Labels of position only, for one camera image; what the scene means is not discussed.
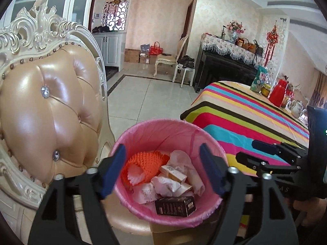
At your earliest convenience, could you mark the teal snack bag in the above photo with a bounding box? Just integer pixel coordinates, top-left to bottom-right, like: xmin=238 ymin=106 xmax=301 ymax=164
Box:
xmin=250 ymin=66 xmax=269 ymax=92

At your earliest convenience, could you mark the cardboard box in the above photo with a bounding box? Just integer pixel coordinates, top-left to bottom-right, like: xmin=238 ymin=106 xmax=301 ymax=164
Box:
xmin=124 ymin=48 xmax=141 ymax=63

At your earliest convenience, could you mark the black bag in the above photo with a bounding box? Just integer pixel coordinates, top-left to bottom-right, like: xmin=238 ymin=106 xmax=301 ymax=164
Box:
xmin=177 ymin=55 xmax=196 ymax=69

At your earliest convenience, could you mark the beige leather carved chair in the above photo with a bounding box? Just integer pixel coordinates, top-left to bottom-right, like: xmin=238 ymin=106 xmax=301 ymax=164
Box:
xmin=0 ymin=0 xmax=154 ymax=238

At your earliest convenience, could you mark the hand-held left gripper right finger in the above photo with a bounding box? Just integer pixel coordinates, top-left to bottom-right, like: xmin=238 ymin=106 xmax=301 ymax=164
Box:
xmin=200 ymin=143 xmax=299 ymax=245

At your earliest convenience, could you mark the red gift bag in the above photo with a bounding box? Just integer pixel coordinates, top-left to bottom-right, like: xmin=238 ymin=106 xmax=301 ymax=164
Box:
xmin=149 ymin=41 xmax=164 ymax=56

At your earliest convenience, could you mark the striped tablecloth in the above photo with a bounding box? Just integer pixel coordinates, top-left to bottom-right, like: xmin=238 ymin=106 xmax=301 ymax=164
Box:
xmin=180 ymin=81 xmax=311 ymax=235

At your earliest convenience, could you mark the white ceramic pitcher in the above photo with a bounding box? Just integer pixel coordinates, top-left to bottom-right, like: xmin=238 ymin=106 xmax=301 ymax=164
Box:
xmin=291 ymin=101 xmax=307 ymax=118

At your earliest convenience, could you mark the small cream carton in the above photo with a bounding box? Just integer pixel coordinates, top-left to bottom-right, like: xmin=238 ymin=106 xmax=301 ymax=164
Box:
xmin=176 ymin=182 xmax=194 ymax=192
xmin=160 ymin=165 xmax=187 ymax=183

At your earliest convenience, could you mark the floral fringed piano cover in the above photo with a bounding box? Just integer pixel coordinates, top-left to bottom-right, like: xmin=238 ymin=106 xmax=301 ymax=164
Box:
xmin=201 ymin=34 xmax=265 ymax=66

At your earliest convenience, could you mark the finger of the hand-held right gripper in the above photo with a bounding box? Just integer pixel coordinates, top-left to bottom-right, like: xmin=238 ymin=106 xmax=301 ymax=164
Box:
xmin=235 ymin=152 xmax=300 ymax=178
xmin=252 ymin=140 xmax=308 ymax=164

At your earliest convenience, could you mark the black piano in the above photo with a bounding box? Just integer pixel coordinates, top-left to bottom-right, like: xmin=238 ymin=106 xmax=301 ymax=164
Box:
xmin=194 ymin=50 xmax=264 ymax=92

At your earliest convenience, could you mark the red knot wall hanging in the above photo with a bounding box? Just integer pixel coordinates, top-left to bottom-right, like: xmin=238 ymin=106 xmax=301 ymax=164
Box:
xmin=264 ymin=25 xmax=279 ymax=67

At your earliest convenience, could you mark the white carved side chair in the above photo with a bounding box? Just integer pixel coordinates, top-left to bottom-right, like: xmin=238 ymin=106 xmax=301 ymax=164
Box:
xmin=153 ymin=34 xmax=190 ymax=77

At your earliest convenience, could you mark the person's right hand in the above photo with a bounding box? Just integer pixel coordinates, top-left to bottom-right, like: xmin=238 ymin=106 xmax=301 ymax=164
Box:
xmin=292 ymin=198 xmax=327 ymax=226

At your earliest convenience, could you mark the small black box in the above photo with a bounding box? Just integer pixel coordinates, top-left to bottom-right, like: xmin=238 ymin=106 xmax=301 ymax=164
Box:
xmin=155 ymin=196 xmax=197 ymax=217

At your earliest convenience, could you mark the flower vase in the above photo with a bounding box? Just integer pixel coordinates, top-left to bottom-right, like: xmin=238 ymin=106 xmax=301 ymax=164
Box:
xmin=227 ymin=22 xmax=245 ymax=43

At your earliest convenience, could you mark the white stool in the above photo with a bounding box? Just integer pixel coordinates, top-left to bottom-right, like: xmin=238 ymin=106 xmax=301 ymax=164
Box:
xmin=173 ymin=64 xmax=196 ymax=87

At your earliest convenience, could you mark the dark handbag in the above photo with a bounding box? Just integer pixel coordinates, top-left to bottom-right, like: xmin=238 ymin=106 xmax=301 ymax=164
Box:
xmin=253 ymin=39 xmax=264 ymax=57

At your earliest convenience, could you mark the red thermos jug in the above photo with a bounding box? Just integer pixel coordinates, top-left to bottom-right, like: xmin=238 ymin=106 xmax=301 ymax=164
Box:
xmin=268 ymin=79 xmax=289 ymax=107

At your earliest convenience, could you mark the tall white cabinet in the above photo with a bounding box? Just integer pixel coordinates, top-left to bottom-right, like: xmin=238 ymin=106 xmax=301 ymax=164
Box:
xmin=5 ymin=0 xmax=95 ymax=31

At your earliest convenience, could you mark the orange foam fruit net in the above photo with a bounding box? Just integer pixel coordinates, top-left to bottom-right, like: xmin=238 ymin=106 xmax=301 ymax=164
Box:
xmin=121 ymin=151 xmax=170 ymax=186

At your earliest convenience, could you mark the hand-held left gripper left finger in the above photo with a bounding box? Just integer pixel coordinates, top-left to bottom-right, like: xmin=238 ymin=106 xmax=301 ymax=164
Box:
xmin=28 ymin=144 xmax=126 ymax=245

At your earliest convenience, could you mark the white paper trash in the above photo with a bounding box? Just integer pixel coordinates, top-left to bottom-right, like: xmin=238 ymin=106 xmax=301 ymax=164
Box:
xmin=169 ymin=150 xmax=205 ymax=195

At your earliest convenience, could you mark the brown patterned curtain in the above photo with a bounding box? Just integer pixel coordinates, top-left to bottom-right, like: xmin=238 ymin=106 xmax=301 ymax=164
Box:
xmin=310 ymin=71 xmax=327 ymax=106

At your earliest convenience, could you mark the pink plastic bag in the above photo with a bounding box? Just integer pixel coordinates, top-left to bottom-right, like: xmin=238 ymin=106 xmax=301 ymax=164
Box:
xmin=110 ymin=119 xmax=229 ymax=228

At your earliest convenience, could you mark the low white cabinet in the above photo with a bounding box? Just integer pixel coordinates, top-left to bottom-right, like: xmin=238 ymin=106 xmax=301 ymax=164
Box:
xmin=92 ymin=32 xmax=127 ymax=71

